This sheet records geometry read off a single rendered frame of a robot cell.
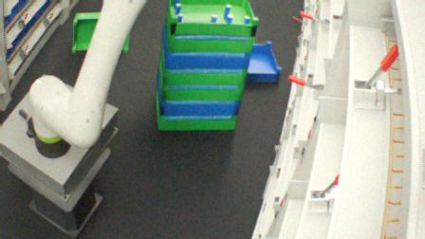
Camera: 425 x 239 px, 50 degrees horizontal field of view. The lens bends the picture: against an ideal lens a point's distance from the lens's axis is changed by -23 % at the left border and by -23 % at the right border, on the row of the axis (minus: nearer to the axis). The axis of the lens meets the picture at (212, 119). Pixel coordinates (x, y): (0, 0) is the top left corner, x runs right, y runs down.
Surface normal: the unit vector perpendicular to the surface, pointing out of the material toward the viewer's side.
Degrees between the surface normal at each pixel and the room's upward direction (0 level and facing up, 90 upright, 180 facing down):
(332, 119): 90
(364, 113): 18
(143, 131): 0
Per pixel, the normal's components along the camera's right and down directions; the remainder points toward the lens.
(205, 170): 0.14, -0.68
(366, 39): -0.16, -0.74
